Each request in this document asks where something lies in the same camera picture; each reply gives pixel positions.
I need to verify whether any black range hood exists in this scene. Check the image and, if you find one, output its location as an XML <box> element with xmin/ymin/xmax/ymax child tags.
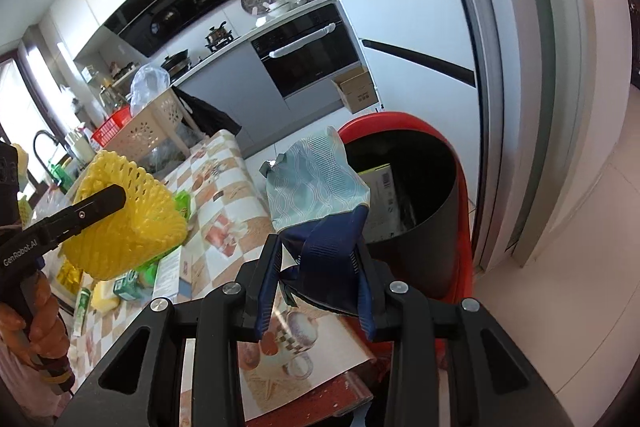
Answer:
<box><xmin>103</xmin><ymin>0</ymin><xmax>233</xmax><ymax>58</ymax></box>

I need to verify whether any green tube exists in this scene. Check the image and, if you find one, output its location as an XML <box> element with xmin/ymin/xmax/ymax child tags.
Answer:
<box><xmin>74</xmin><ymin>288</ymin><xmax>93</xmax><ymax>338</ymax></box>

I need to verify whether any teal patterned tissue packet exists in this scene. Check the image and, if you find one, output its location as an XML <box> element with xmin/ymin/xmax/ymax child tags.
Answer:
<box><xmin>260</xmin><ymin>126</ymin><xmax>372</xmax><ymax>308</ymax></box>

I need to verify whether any grey base cabinet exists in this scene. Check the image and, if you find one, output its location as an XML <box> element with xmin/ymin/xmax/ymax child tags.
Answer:
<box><xmin>170</xmin><ymin>42</ymin><xmax>291</xmax><ymax>158</ymax></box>

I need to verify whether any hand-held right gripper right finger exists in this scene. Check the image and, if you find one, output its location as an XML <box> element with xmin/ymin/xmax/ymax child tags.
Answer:
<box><xmin>350</xmin><ymin>237</ymin><xmax>576</xmax><ymax>427</ymax></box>

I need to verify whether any small green packet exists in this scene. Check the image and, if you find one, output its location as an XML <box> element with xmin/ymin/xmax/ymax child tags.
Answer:
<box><xmin>114</xmin><ymin>269</ymin><xmax>143</xmax><ymax>298</ymax></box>

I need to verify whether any white flat box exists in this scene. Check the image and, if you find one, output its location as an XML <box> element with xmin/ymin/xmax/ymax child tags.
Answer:
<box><xmin>152</xmin><ymin>247</ymin><xmax>183</xmax><ymax>300</ymax></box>

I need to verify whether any yellow sponge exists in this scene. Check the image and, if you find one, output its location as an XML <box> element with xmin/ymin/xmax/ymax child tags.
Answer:
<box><xmin>90</xmin><ymin>279</ymin><xmax>121</xmax><ymax>313</ymax></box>

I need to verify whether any red plastic basket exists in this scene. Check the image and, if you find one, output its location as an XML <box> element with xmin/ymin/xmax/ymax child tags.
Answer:
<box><xmin>91</xmin><ymin>108</ymin><xmax>133</xmax><ymax>145</ymax></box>

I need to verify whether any yellow foam fruit net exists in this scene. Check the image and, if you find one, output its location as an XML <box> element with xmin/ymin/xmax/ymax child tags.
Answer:
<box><xmin>59</xmin><ymin>150</ymin><xmax>188</xmax><ymax>280</ymax></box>

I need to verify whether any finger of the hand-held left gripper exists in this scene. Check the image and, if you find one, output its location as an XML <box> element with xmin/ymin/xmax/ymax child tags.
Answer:
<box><xmin>27</xmin><ymin>184</ymin><xmax>127</xmax><ymax>253</ymax></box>
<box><xmin>0</xmin><ymin>142</ymin><xmax>21</xmax><ymax>230</ymax></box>

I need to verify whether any black kitchen faucet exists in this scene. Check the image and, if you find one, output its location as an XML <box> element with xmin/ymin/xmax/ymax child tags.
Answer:
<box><xmin>32</xmin><ymin>130</ymin><xmax>71</xmax><ymax>188</ymax></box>

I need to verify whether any beige perforated plastic chair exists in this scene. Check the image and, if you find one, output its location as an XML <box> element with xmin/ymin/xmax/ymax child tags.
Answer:
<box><xmin>107</xmin><ymin>87</ymin><xmax>198</xmax><ymax>165</ymax></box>

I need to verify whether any black cooking pot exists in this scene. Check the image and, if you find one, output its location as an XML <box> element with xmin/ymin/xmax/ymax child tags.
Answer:
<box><xmin>204</xmin><ymin>21</ymin><xmax>236</xmax><ymax>50</ymax></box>

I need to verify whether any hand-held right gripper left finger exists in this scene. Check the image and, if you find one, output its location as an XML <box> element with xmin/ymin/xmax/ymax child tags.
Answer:
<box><xmin>52</xmin><ymin>234</ymin><xmax>286</xmax><ymax>427</ymax></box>

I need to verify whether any yellow gold bag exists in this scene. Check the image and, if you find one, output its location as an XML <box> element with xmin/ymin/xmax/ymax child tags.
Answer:
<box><xmin>52</xmin><ymin>257</ymin><xmax>83</xmax><ymax>293</ymax></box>

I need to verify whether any black jacket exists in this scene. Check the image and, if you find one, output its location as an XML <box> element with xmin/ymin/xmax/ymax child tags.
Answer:
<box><xmin>172</xmin><ymin>87</ymin><xmax>243</xmax><ymax>138</ymax></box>

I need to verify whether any black built-in oven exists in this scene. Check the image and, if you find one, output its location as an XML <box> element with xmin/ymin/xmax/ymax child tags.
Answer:
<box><xmin>250</xmin><ymin>2</ymin><xmax>363</xmax><ymax>98</ymax></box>

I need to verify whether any grey sliding door frame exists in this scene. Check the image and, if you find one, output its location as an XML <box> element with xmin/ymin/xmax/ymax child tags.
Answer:
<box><xmin>425</xmin><ymin>0</ymin><xmax>591</xmax><ymax>268</ymax></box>

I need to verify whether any black trash bin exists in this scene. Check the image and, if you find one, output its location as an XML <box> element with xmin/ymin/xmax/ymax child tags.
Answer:
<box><xmin>340</xmin><ymin>130</ymin><xmax>458</xmax><ymax>303</ymax></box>

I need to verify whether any person's left hand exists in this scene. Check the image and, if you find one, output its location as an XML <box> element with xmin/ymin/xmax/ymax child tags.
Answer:
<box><xmin>0</xmin><ymin>274</ymin><xmax>71</xmax><ymax>368</ymax></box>

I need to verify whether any clear plastic bag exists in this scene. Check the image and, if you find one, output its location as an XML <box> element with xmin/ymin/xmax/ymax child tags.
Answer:
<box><xmin>150</xmin><ymin>127</ymin><xmax>206</xmax><ymax>168</ymax></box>
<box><xmin>130</xmin><ymin>63</ymin><xmax>171</xmax><ymax>115</ymax></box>

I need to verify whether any white refrigerator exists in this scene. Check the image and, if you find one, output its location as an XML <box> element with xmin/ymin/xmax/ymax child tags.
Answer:
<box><xmin>287</xmin><ymin>0</ymin><xmax>483</xmax><ymax>118</ymax></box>

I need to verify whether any small cardboard box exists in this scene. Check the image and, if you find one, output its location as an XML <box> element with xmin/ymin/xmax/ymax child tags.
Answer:
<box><xmin>331</xmin><ymin>67</ymin><xmax>379</xmax><ymax>115</ymax></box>

